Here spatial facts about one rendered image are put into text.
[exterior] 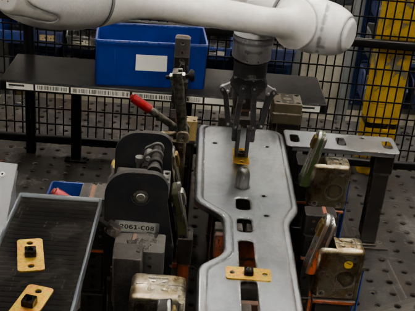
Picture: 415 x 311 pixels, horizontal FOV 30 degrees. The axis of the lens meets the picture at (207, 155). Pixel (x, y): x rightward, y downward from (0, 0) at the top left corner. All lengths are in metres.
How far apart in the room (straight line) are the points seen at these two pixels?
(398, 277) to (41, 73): 1.11
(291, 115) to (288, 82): 0.24
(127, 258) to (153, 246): 0.08
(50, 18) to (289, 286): 0.63
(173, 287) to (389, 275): 0.93
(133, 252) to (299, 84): 1.11
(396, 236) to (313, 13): 0.89
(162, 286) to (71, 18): 0.45
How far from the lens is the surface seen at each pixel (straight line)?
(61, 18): 1.26
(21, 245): 1.20
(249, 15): 1.47
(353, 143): 2.02
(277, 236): 1.57
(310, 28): 1.54
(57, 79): 2.19
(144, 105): 1.78
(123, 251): 1.30
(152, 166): 1.38
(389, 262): 2.12
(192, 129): 1.88
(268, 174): 1.80
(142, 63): 2.13
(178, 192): 1.49
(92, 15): 1.29
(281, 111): 2.05
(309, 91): 2.23
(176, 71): 1.75
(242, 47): 1.70
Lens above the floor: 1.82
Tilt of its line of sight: 26 degrees down
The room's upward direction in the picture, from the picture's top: 5 degrees clockwise
